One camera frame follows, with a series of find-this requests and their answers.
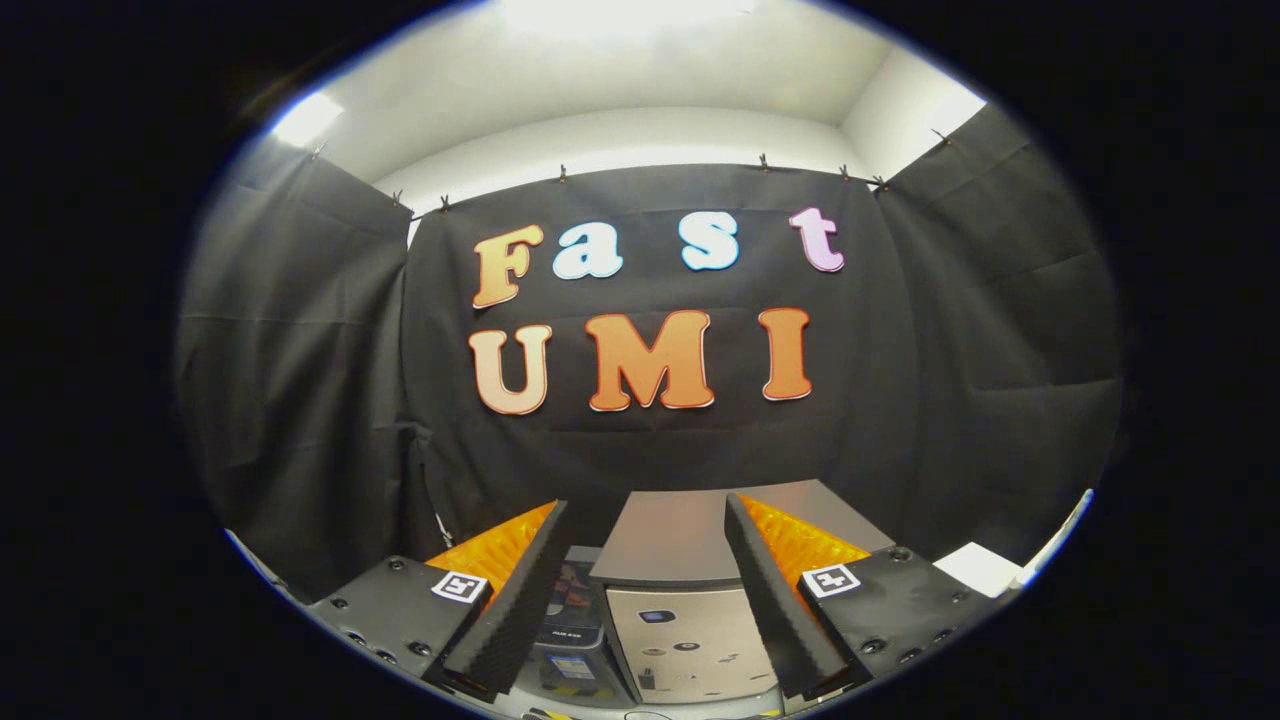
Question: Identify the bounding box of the row of black cloth clips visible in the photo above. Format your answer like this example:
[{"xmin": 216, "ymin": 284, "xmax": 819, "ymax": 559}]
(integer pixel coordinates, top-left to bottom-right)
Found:
[{"xmin": 310, "ymin": 128, "xmax": 951, "ymax": 215}]

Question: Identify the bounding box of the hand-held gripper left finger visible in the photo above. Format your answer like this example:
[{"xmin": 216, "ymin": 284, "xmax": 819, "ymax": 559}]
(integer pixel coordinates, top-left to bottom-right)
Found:
[{"xmin": 305, "ymin": 498, "xmax": 573, "ymax": 704}]

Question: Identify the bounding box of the black backdrop cloth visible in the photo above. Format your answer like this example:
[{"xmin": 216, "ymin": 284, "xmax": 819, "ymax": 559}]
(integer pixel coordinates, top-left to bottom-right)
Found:
[{"xmin": 178, "ymin": 103, "xmax": 1123, "ymax": 601}]

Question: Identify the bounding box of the dark washing machine lid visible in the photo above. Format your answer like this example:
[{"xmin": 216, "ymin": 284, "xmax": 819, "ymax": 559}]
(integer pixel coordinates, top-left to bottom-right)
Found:
[{"xmin": 548, "ymin": 548, "xmax": 608, "ymax": 633}]

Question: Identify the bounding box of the narrow ceiling light strip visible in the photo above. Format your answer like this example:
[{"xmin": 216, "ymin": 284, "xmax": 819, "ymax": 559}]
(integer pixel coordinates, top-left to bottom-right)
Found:
[{"xmin": 270, "ymin": 90, "xmax": 346, "ymax": 149}]

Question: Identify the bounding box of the white board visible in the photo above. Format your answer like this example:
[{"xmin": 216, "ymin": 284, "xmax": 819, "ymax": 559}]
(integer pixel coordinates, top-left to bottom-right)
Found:
[{"xmin": 933, "ymin": 488, "xmax": 1096, "ymax": 598}]

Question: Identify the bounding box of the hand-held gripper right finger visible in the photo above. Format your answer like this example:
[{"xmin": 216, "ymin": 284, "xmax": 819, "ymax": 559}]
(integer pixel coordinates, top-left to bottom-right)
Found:
[{"xmin": 724, "ymin": 492, "xmax": 1006, "ymax": 701}]

